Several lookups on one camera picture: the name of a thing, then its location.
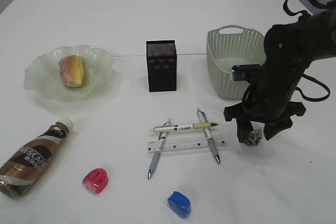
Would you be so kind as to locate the brown Nescafe coffee bottle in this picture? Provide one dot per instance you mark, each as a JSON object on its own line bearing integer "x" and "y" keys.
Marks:
{"x": 29, "y": 162}

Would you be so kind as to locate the pink pencil sharpener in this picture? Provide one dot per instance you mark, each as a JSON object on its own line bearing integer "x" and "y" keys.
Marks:
{"x": 95, "y": 181}

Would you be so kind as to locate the sugared bread roll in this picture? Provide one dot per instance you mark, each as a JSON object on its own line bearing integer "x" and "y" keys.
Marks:
{"x": 72, "y": 71}

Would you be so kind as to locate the green plastic woven basket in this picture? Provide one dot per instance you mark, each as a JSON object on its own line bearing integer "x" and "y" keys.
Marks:
{"x": 229, "y": 46}

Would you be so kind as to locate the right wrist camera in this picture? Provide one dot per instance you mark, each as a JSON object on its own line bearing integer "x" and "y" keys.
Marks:
{"x": 246, "y": 72}

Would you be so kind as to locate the green wavy glass plate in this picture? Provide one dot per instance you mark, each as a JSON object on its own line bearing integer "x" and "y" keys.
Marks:
{"x": 42, "y": 75}

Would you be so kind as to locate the clear plastic ruler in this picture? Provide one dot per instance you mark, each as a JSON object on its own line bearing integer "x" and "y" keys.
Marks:
{"x": 178, "y": 144}

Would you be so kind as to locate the blue pencil sharpener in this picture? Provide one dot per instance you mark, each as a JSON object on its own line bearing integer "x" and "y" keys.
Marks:
{"x": 180, "y": 204}

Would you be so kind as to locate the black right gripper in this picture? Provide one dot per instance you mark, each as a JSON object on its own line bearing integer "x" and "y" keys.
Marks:
{"x": 266, "y": 100}

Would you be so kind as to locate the left blue-grey pen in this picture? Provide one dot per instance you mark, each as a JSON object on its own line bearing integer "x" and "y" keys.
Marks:
{"x": 157, "y": 153}

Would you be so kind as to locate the paper ball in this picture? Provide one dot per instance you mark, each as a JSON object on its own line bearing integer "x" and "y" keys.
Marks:
{"x": 253, "y": 138}

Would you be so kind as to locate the black mesh pen holder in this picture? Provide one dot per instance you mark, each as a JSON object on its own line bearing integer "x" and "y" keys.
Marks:
{"x": 161, "y": 58}

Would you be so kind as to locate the right white-grey pen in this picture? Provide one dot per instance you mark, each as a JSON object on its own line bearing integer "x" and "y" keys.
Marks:
{"x": 202, "y": 119}

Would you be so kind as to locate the cream barrel pen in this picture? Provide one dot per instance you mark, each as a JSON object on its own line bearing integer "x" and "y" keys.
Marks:
{"x": 178, "y": 128}

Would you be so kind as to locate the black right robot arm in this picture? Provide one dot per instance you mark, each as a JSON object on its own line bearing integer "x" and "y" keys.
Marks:
{"x": 289, "y": 49}

